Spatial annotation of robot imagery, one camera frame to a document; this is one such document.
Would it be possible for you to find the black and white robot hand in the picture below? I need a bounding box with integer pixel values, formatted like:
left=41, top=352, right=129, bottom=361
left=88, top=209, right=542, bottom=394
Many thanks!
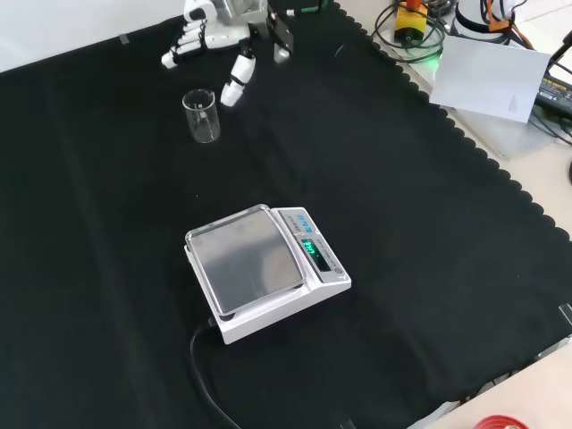
left=160, top=0, right=265, bottom=108

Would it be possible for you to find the clear glass beaker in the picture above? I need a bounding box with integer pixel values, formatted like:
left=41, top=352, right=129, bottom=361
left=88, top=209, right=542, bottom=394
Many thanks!
left=181, top=88, right=222, bottom=145

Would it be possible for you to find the yellow stop button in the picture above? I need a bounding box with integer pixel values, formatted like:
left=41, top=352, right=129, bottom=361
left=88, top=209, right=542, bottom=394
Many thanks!
left=391, top=0, right=429, bottom=49

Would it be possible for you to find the white electronic balance steel pan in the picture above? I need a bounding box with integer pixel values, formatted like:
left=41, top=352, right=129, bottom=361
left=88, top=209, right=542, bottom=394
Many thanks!
left=183, top=204, right=353, bottom=346

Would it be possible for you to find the black bench cloth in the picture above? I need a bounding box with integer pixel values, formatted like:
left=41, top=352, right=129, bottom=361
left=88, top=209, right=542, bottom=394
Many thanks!
left=0, top=0, right=572, bottom=429

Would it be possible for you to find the pale board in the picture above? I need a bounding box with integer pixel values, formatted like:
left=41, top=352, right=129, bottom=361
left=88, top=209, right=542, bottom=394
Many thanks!
left=428, top=35, right=553, bottom=123

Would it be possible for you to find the black power adapter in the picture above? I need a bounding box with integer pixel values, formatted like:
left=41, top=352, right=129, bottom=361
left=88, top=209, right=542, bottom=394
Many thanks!
left=534, top=73, right=572, bottom=118

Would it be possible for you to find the red round object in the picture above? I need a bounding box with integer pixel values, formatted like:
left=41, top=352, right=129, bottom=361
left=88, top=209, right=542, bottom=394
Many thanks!
left=474, top=414, right=530, bottom=429

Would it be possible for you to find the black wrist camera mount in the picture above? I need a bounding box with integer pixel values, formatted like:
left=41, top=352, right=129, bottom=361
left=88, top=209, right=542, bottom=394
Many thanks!
left=266, top=9, right=297, bottom=64

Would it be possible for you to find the black coiled cable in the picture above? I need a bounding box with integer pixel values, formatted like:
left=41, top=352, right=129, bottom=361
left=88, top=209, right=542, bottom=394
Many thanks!
left=372, top=0, right=450, bottom=51

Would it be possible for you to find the orange cable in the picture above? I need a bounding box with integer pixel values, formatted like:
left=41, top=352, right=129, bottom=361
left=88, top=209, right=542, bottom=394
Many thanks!
left=486, top=0, right=538, bottom=51

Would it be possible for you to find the grey metal base plate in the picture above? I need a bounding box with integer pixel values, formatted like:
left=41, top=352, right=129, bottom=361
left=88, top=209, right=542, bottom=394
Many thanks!
left=372, top=31, right=565, bottom=161

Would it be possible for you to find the black balance power cable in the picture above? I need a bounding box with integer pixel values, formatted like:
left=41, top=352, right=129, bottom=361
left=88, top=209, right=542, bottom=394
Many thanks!
left=189, top=315, right=239, bottom=429

